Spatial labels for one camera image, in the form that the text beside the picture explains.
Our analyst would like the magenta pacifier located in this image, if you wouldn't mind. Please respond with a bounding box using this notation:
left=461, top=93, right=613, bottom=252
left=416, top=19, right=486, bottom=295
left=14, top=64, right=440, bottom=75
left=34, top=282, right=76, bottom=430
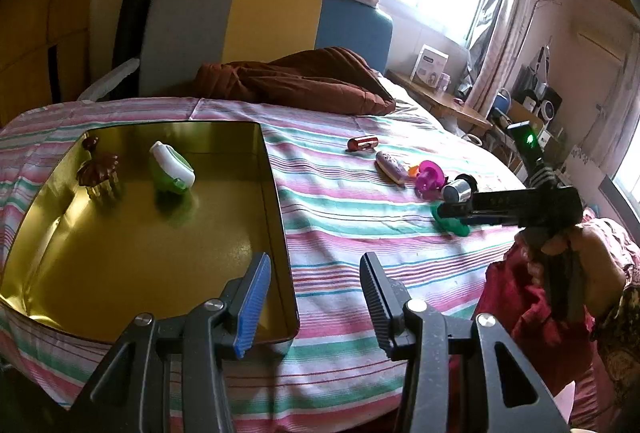
left=414, top=160, right=451, bottom=200

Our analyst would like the white cardboard box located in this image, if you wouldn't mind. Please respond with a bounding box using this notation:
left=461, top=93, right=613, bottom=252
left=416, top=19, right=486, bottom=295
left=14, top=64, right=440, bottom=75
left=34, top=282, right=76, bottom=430
left=409, top=44, right=450, bottom=84

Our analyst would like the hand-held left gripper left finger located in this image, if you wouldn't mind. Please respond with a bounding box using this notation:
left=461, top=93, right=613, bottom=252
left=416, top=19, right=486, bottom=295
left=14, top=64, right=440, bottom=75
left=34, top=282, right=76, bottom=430
left=67, top=252, right=273, bottom=433

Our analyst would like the silver and black tube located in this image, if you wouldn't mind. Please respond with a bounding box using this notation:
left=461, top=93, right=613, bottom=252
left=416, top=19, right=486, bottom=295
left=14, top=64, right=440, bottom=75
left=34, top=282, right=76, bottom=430
left=440, top=173, right=480, bottom=205

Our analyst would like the green plastic toy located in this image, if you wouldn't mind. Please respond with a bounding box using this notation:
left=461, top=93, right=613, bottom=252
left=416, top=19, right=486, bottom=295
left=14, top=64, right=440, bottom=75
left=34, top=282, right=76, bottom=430
left=430, top=203, right=472, bottom=237

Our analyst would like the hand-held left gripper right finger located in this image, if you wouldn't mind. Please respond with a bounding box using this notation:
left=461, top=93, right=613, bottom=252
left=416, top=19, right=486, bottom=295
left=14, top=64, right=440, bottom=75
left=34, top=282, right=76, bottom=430
left=359, top=252, right=572, bottom=433

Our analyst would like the grey white quilt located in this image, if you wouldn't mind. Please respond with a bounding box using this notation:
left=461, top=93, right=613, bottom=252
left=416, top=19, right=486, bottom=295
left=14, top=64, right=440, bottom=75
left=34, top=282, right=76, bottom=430
left=384, top=79, right=437, bottom=124

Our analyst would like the gold tin box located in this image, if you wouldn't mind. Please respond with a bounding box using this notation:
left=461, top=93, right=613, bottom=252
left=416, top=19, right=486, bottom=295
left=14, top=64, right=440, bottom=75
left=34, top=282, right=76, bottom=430
left=0, top=122, right=302, bottom=347

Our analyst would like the red clothing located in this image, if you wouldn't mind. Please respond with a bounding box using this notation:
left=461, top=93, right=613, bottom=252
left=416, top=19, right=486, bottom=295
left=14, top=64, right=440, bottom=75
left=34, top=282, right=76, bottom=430
left=447, top=218, right=640, bottom=419

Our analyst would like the person's right hand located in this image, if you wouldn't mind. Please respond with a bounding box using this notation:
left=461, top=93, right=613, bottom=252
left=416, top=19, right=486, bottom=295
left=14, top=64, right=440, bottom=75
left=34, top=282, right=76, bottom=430
left=520, top=222, right=632, bottom=320

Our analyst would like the grey lined curtain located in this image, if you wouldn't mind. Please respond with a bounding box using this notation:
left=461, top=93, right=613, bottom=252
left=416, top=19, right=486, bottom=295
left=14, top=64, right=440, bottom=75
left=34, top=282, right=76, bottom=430
left=462, top=0, right=532, bottom=114

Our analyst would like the grey yellow blue headboard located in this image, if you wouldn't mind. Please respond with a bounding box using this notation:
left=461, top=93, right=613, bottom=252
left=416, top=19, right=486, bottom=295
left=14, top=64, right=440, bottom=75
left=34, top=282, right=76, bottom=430
left=137, top=0, right=394, bottom=100

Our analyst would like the striped bed sheet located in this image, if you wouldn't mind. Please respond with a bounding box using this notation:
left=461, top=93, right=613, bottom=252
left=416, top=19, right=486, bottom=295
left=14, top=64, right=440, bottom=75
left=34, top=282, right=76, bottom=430
left=0, top=97, right=532, bottom=433

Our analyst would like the black speaker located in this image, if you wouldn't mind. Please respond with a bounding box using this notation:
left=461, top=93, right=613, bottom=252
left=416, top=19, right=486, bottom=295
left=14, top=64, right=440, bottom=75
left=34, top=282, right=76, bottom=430
left=530, top=85, right=564, bottom=122

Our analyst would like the brown quilted blanket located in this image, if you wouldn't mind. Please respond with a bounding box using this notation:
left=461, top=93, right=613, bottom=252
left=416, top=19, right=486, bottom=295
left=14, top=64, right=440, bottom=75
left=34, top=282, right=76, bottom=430
left=193, top=46, right=397, bottom=116

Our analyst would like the green and white plastic case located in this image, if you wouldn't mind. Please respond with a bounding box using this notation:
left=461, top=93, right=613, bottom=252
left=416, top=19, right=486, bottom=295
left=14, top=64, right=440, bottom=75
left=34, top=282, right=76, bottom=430
left=149, top=141, right=196, bottom=194

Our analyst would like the blue and white kettle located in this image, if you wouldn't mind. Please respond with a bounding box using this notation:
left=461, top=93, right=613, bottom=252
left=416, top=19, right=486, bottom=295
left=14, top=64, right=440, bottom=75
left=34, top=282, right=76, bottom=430
left=492, top=87, right=514, bottom=113

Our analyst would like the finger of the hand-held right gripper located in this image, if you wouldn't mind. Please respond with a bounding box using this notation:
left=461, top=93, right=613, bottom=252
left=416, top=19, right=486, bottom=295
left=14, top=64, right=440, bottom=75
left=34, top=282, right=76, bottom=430
left=436, top=200, right=524, bottom=229

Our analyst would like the purple oval brush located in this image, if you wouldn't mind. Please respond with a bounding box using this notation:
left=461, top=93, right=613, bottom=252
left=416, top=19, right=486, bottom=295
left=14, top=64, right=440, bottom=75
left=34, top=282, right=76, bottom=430
left=375, top=150, right=410, bottom=186

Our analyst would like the brown cupcake toy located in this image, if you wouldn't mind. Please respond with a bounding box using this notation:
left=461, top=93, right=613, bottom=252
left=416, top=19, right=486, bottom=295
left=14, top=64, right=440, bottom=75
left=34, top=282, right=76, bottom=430
left=76, top=152, right=124, bottom=204

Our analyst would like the wooden shelf with items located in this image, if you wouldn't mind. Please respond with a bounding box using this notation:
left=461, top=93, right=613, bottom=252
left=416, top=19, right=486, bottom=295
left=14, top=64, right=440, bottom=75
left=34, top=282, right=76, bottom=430
left=387, top=70, right=494, bottom=132

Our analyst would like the dark red tube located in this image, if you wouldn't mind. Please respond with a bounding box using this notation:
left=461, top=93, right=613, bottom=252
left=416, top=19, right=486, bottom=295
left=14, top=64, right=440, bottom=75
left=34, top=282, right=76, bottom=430
left=347, top=136, right=380, bottom=153

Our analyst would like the yellow wooden wardrobe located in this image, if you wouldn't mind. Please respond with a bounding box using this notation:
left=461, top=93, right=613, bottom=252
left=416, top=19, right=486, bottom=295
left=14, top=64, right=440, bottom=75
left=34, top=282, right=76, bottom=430
left=0, top=0, right=114, bottom=124

